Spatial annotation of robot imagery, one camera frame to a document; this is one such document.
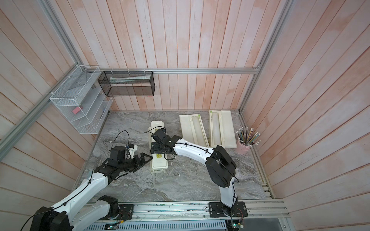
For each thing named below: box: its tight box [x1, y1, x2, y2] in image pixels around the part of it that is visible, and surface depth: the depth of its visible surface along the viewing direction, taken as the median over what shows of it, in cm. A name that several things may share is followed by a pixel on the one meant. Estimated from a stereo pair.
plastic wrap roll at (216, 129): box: [211, 112, 222, 146], surface depth 102 cm
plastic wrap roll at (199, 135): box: [190, 114, 210, 148], surface depth 102 cm
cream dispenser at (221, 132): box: [209, 109, 238, 149], surface depth 102 cm
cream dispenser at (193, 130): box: [179, 114, 211, 148], surface depth 103 cm
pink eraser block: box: [72, 106, 81, 115], surface depth 84 cm
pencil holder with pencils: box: [235, 126, 262, 155], surface depth 91 cm
